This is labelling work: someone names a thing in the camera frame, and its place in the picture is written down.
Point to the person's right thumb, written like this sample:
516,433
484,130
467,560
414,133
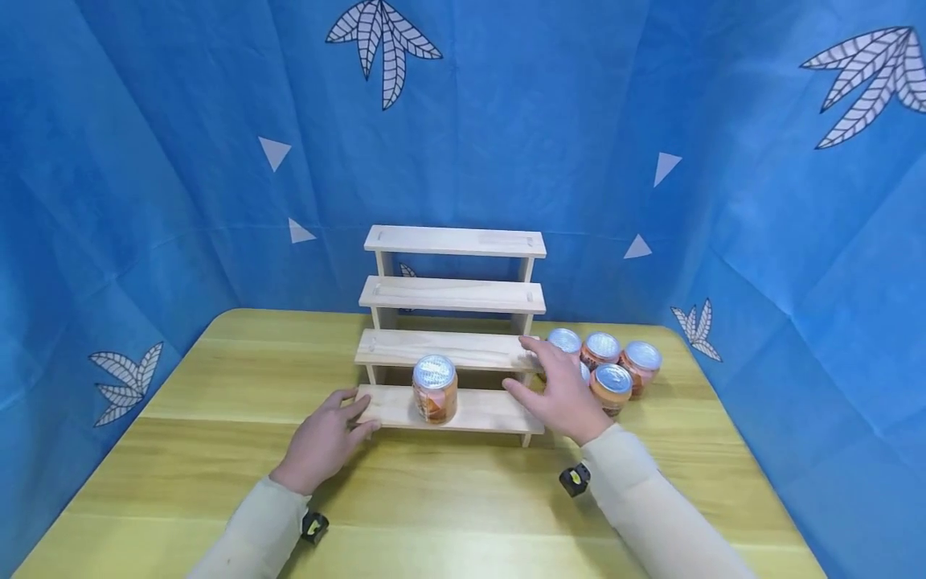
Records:
519,392

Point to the person's right forearm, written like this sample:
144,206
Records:
658,515

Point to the person's left forearm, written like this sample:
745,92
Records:
253,535

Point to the black wrist band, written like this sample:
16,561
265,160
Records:
315,527
575,480

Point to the person's left hand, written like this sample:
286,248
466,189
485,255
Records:
322,442

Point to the person's left thumb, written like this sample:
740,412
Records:
346,395

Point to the person's right index finger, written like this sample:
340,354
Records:
535,348

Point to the person's left index finger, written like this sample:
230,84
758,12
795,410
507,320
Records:
360,408

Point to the orange can with silver lid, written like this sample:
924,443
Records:
566,338
435,390
642,362
613,384
602,347
584,372

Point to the person's right hand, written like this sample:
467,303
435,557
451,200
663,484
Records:
568,398

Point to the wooden tiered display shelf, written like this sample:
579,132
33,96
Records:
452,295

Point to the person's left fingers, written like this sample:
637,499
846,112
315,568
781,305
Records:
367,430

